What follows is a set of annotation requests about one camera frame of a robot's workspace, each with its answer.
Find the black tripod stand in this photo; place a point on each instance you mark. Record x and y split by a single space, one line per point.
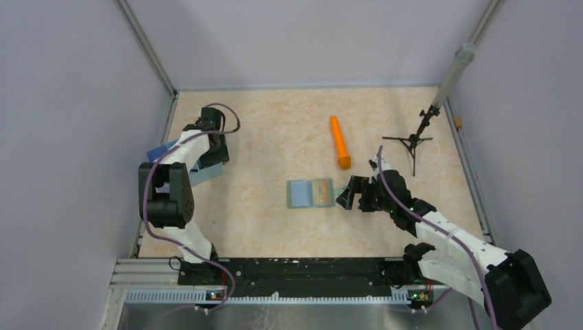
414 140

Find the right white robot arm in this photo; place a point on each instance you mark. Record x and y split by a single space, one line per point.
508 285

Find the gold card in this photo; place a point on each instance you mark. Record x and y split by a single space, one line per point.
321 192

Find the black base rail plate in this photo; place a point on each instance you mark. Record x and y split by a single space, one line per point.
305 277

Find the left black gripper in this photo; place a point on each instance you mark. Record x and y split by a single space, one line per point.
221 156

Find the small orange block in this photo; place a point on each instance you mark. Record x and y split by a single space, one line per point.
458 123

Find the green card holder wallet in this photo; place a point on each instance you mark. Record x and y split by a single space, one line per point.
299 194

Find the blue three-compartment organizer box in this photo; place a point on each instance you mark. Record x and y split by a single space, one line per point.
197 174

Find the orange cylinder tube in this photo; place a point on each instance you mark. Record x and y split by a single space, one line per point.
343 158

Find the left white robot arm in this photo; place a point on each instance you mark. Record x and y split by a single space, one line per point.
166 180

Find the grey pole on tripod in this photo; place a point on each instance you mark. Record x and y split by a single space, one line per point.
464 56

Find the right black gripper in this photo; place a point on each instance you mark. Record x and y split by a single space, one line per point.
357 184

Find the white perforated cable tray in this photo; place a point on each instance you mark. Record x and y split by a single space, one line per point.
213 297

